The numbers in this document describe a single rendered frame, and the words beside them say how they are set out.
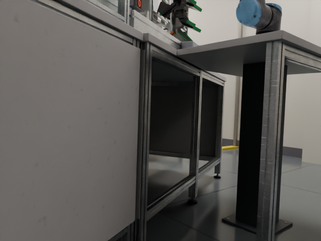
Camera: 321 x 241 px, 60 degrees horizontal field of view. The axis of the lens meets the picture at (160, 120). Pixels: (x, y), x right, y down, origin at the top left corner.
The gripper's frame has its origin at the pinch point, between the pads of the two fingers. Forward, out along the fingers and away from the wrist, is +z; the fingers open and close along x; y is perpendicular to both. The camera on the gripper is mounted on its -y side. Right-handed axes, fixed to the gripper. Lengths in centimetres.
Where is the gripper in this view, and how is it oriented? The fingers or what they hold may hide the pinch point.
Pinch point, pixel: (174, 31)
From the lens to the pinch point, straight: 184.2
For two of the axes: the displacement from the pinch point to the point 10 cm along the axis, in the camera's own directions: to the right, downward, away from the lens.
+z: -0.3, 10.0, 0.5
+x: 4.1, -0.3, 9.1
